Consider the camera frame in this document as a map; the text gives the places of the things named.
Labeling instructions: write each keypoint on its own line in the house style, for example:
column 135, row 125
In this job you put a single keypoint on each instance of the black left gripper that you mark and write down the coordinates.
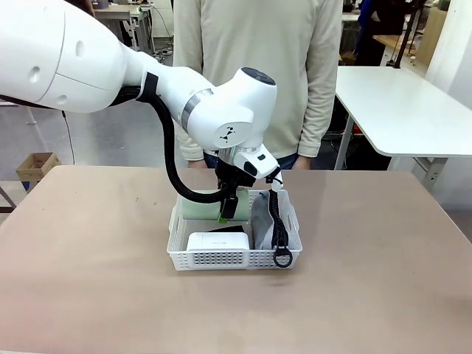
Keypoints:
column 230, row 177

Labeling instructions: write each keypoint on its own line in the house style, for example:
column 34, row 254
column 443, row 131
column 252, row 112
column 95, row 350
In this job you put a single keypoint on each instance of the black stapler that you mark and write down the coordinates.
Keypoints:
column 225, row 229

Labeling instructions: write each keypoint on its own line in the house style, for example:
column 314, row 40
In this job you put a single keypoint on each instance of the light green plastic cup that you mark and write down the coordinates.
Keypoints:
column 199, row 212

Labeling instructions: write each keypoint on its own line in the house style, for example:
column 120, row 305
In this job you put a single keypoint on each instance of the small white box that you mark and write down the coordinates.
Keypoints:
column 217, row 241

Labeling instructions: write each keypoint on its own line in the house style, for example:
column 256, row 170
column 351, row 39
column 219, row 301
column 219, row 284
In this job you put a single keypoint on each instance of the grey CAMPUS zipper pouch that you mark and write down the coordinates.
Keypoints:
column 262, row 221

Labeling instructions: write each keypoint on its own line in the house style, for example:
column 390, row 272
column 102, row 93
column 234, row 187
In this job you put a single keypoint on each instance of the person's left forearm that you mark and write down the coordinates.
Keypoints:
column 317, row 110

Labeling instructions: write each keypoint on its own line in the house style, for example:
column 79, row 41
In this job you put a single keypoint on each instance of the person's right forearm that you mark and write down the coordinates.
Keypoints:
column 190, row 149

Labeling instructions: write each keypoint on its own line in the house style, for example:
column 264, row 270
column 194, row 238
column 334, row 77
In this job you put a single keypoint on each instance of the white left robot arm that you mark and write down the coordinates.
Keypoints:
column 110, row 55

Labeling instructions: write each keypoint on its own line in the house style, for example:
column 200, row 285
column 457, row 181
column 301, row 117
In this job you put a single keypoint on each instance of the white perforated plastic basket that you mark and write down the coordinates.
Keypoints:
column 221, row 260

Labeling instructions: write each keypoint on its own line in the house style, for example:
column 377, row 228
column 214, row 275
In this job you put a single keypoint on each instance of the person's right hand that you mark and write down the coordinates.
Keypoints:
column 195, row 164

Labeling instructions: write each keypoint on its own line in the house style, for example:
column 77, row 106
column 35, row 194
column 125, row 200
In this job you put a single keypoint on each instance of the person in beige sweater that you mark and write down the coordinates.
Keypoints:
column 295, row 73

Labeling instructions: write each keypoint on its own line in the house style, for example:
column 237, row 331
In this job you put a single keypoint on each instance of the small cardboard box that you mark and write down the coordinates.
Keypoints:
column 37, row 166

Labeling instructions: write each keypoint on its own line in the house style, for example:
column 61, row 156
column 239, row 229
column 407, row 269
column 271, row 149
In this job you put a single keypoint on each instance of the large white table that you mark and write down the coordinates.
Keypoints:
column 398, row 107

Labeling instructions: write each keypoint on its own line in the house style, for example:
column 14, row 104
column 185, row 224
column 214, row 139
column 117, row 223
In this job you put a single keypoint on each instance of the white background desk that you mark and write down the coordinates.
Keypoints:
column 125, row 26

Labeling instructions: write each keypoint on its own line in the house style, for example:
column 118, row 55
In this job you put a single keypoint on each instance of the background person in blue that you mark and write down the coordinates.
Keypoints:
column 376, row 26

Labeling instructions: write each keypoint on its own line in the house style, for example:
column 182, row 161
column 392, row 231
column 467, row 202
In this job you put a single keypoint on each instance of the wooden workbench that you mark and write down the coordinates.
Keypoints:
column 394, row 40

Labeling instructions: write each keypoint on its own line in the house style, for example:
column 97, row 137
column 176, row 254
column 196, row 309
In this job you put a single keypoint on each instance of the black stand pole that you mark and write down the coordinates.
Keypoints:
column 403, row 40

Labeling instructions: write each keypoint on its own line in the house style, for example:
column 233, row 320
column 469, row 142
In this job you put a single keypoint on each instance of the brown cardboard panel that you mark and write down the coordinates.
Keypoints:
column 435, row 33

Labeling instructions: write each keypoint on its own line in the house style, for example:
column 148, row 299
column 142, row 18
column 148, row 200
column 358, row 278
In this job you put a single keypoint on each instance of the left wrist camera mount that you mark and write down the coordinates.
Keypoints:
column 276, row 180

